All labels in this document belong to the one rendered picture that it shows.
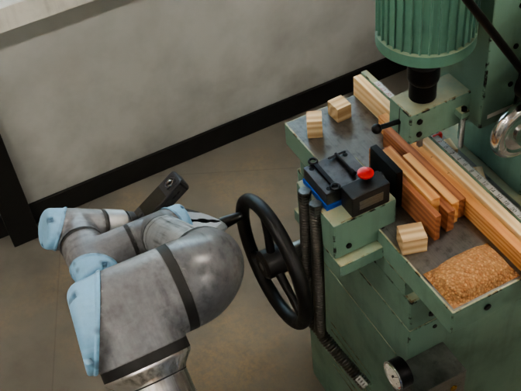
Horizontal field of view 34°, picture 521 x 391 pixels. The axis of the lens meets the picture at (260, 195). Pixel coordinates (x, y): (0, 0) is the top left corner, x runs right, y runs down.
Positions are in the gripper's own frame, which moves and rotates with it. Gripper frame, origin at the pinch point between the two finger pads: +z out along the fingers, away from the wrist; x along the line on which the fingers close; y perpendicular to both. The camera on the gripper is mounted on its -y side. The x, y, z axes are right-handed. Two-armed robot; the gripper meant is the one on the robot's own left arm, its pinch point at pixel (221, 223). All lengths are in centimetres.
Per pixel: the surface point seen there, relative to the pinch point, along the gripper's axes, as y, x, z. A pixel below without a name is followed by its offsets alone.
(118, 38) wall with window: 10, -120, 21
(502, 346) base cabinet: 13, 26, 64
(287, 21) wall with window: -5, -123, 82
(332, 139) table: -16.8, -7.7, 24.6
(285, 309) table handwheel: 13.5, 10.7, 14.7
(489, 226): -21, 31, 33
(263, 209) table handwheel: -8.9, 8.4, 2.1
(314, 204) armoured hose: -13.8, 13.9, 8.3
